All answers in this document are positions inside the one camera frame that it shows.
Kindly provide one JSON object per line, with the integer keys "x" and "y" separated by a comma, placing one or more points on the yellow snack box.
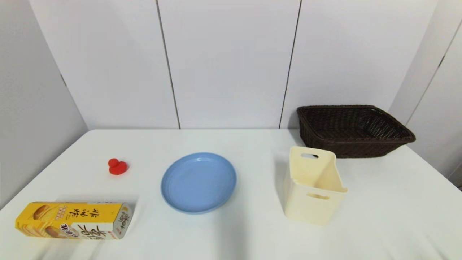
{"x": 75, "y": 219}

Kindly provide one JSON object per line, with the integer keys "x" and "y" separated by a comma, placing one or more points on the dark brown wicker basket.
{"x": 355, "y": 135}

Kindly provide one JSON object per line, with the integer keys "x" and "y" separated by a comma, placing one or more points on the blue round plate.
{"x": 198, "y": 182}

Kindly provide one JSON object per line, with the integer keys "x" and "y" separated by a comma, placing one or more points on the red rubber duck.
{"x": 118, "y": 168}

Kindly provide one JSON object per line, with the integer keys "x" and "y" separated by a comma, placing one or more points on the cream plastic storage bin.
{"x": 310, "y": 202}

